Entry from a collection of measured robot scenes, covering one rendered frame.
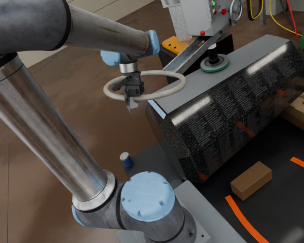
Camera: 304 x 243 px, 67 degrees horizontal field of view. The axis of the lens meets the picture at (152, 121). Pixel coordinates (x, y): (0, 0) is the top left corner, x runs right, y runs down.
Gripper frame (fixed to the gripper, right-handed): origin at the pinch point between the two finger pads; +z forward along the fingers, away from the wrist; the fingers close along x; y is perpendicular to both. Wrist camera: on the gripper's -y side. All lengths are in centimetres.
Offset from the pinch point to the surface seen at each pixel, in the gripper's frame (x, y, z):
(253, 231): 17, 68, 98
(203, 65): 80, 28, 0
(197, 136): 34, 29, 35
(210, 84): 62, 34, 8
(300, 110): 105, 106, 46
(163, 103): 47, 3, 18
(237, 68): 77, 53, 1
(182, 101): 47, 17, 16
